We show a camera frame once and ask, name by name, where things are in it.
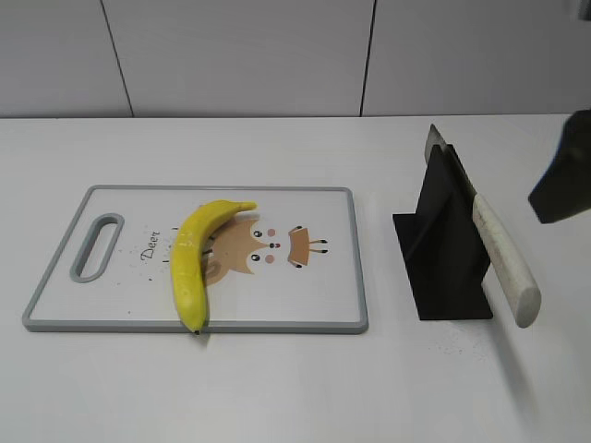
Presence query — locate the yellow plastic banana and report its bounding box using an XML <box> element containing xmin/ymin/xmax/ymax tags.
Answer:
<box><xmin>170</xmin><ymin>199</ymin><xmax>258</xmax><ymax>333</ymax></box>

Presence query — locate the white-handled kitchen knife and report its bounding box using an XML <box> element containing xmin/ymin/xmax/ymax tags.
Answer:
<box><xmin>424</xmin><ymin>125</ymin><xmax>541</xmax><ymax>329</ymax></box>

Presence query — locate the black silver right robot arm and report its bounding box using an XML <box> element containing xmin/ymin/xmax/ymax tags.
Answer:
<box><xmin>528</xmin><ymin>109</ymin><xmax>590</xmax><ymax>224</ymax></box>

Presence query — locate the white grey-rimmed cutting board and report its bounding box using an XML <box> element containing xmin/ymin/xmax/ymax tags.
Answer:
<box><xmin>22</xmin><ymin>185</ymin><xmax>368</xmax><ymax>334</ymax></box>

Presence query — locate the black knife stand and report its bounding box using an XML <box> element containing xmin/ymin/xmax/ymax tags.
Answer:
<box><xmin>392</xmin><ymin>144</ymin><xmax>493</xmax><ymax>321</ymax></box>

